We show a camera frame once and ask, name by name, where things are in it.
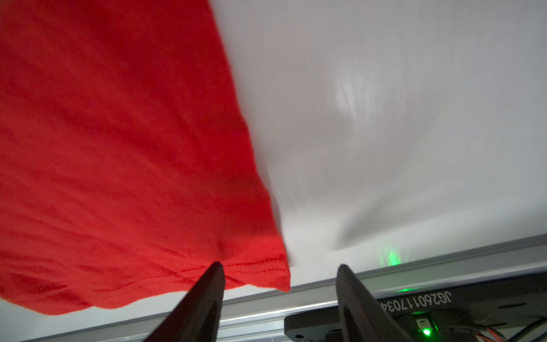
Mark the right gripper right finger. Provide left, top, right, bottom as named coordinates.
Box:
left=336, top=264, right=412, bottom=342

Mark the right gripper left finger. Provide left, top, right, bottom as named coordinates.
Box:
left=145, top=262, right=226, bottom=342

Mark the red t-shirt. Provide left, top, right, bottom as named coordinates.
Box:
left=1, top=1, right=291, bottom=315

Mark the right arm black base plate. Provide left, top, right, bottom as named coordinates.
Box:
left=283, top=273, right=546, bottom=341

